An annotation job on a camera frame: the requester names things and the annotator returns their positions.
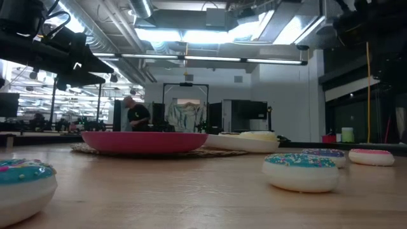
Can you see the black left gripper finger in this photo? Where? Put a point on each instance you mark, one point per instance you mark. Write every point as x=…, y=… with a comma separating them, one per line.
x=92, y=65
x=79, y=79

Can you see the small light-blue-iced donut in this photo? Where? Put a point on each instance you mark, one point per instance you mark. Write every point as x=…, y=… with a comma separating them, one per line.
x=300, y=175
x=22, y=191

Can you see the large chocolate-iced donut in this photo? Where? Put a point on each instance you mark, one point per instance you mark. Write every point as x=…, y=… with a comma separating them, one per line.
x=229, y=133

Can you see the large white-iced donut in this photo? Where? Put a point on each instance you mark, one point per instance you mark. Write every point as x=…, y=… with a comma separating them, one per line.
x=259, y=136

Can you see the small dark-blue-iced donut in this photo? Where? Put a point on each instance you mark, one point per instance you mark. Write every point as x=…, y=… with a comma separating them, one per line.
x=330, y=156

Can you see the small pink-iced donut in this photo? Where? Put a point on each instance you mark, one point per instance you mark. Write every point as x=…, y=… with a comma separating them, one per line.
x=372, y=157

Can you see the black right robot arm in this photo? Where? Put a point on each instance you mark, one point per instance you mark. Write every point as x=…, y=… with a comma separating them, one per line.
x=365, y=25

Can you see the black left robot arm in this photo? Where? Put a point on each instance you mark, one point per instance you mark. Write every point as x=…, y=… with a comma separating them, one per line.
x=19, y=47

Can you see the grey fabric panel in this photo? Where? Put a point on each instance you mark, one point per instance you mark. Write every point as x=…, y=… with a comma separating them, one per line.
x=118, y=117

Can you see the person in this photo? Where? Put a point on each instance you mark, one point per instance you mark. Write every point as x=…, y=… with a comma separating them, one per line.
x=138, y=116

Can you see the black monitor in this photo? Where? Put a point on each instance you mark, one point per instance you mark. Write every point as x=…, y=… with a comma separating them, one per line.
x=9, y=105

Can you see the round red plate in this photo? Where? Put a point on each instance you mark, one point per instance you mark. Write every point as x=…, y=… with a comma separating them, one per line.
x=143, y=143

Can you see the draped grey-green cloth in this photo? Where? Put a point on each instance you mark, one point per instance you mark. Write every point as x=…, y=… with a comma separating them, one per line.
x=186, y=117

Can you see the long ceiling light strip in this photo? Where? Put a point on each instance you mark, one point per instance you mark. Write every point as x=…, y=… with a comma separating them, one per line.
x=213, y=58

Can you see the round woven wicker placemat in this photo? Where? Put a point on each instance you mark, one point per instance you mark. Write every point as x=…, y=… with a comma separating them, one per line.
x=219, y=153

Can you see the black cabinet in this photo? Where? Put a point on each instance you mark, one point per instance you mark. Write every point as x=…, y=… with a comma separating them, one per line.
x=248, y=111

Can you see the round white plate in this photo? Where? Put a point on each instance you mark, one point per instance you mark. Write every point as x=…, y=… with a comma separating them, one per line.
x=241, y=145

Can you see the red box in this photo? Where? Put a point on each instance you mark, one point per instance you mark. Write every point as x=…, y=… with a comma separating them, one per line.
x=329, y=139

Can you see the green and white jar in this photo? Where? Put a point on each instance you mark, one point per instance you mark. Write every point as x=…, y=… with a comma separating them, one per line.
x=347, y=135

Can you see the black gantry frame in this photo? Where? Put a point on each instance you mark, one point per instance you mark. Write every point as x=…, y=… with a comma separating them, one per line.
x=186, y=84
x=99, y=105

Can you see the silver ventilation duct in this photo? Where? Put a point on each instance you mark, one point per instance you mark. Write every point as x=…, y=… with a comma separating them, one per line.
x=141, y=8

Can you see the black aluminium table frame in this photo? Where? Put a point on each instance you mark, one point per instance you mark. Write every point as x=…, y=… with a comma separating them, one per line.
x=365, y=146

